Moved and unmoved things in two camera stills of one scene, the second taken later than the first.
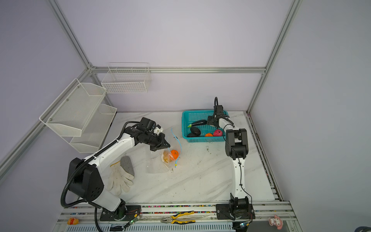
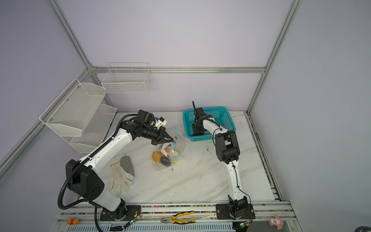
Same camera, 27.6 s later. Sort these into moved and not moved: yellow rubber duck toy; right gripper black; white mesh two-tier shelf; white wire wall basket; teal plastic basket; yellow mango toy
Moved: yellow mango toy; right gripper black
Not moved: teal plastic basket; yellow rubber duck toy; white mesh two-tier shelf; white wire wall basket
